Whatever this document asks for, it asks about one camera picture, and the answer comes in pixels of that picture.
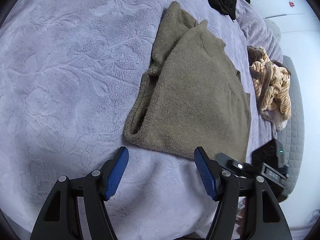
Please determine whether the cream striped brown-trimmed robe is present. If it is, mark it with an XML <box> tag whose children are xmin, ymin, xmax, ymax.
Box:
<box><xmin>247</xmin><ymin>45</ymin><xmax>292</xmax><ymax>131</ymax></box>

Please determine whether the olive brown knit sweater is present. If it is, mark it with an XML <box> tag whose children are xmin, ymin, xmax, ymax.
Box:
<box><xmin>123</xmin><ymin>1</ymin><xmax>251</xmax><ymax>162</ymax></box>

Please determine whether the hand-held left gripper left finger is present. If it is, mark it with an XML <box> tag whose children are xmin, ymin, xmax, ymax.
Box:
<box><xmin>30</xmin><ymin>146</ymin><xmax>129</xmax><ymax>240</ymax></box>

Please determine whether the lavender embossed fleece blanket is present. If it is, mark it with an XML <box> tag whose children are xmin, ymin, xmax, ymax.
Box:
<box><xmin>0</xmin><ymin>0</ymin><xmax>284</xmax><ymax>240</ymax></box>

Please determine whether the grey quilted mattress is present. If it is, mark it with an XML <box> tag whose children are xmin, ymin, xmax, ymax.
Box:
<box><xmin>269</xmin><ymin>20</ymin><xmax>305</xmax><ymax>203</ymax></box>

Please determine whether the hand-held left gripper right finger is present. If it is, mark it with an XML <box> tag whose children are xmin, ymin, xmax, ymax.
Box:
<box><xmin>194</xmin><ymin>146</ymin><xmax>292</xmax><ymax>240</ymax></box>

